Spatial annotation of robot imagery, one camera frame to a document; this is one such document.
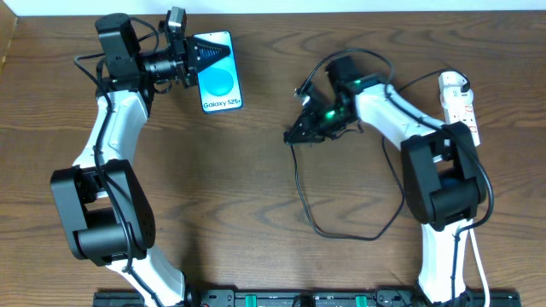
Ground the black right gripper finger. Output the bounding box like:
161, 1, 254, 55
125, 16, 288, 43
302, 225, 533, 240
298, 129, 336, 143
283, 111, 317, 145

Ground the blue Galaxy smartphone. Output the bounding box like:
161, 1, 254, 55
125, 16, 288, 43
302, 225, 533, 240
193, 31, 244, 113

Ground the black charger cable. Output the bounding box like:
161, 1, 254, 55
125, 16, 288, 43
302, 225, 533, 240
289, 67, 472, 242

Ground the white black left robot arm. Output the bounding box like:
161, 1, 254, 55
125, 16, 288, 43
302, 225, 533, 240
50, 7, 234, 306

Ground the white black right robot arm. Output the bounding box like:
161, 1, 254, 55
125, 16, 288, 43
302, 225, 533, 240
283, 49, 495, 306

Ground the white charger adapter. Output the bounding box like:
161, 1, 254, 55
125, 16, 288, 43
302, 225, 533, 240
439, 71, 473, 108

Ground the white power strip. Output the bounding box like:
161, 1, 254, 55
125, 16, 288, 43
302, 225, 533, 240
439, 71, 480, 147

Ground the white power strip cord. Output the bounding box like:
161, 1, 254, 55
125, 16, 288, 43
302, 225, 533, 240
468, 229, 491, 307

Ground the black mounting rail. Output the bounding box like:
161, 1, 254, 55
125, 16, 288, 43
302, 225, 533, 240
91, 289, 522, 307

